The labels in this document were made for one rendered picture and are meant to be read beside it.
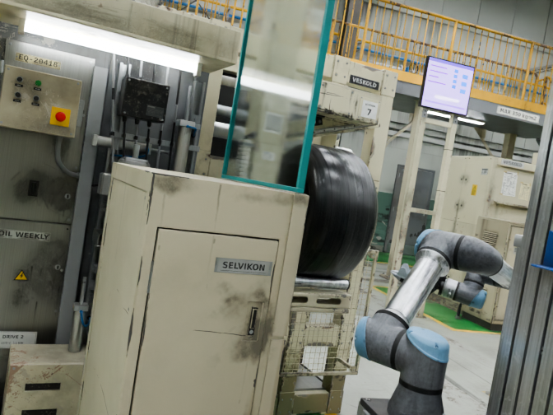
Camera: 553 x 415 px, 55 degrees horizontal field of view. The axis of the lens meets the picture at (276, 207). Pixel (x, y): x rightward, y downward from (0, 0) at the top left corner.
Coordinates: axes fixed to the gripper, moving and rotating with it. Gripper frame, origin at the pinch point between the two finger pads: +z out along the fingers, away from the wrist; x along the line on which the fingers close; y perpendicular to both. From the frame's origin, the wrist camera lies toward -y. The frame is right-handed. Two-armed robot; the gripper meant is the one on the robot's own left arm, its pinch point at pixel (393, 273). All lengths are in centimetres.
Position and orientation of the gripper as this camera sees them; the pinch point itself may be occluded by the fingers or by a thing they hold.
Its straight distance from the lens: 221.5
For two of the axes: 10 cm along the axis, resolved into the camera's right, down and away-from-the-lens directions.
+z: -8.8, -3.0, 3.7
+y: 1.3, -9.0, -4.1
